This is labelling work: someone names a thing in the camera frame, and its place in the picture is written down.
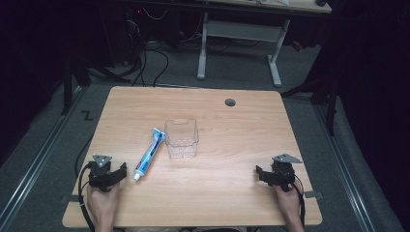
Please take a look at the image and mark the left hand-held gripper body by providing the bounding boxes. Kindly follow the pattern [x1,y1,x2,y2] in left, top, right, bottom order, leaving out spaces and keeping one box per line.
[88,154,118,193]

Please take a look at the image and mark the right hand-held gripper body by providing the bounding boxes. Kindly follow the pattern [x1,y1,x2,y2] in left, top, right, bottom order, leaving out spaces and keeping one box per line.
[268,153,304,193]

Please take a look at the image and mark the blue and white toothpaste tube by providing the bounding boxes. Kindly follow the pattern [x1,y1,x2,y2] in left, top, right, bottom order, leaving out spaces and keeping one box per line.
[132,127,167,182]

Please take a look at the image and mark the clear plastic container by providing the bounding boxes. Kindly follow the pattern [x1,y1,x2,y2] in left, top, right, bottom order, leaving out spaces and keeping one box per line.
[163,118,200,160]

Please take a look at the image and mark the person's left hand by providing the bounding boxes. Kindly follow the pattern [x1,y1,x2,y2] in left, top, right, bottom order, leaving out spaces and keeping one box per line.
[86,184,121,220]

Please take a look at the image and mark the person's right hand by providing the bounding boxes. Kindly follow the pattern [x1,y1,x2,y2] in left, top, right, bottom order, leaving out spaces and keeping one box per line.
[273,182,304,218]

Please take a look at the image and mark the black metal stand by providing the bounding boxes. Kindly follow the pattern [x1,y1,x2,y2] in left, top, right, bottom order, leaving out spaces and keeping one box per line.
[60,52,132,117]
[279,61,343,137]

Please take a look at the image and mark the desk with white metal legs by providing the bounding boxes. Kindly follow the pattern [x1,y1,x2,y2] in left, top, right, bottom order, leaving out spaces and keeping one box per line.
[196,0,334,88]

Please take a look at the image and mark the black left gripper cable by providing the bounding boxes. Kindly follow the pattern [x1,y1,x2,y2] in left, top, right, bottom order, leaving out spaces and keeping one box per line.
[76,162,97,232]

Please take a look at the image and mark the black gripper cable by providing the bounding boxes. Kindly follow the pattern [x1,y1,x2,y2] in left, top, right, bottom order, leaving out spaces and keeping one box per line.
[76,162,97,232]
[292,175,308,227]

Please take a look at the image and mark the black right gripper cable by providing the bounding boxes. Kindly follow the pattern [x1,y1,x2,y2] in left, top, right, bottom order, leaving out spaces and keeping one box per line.
[292,175,308,227]

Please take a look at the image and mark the metal floor rail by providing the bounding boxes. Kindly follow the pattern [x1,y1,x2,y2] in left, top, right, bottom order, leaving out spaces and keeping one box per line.
[0,86,85,232]
[312,103,379,232]

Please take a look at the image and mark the black floor cables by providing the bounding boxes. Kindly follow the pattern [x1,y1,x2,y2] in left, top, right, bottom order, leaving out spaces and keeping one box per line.
[127,6,170,88]

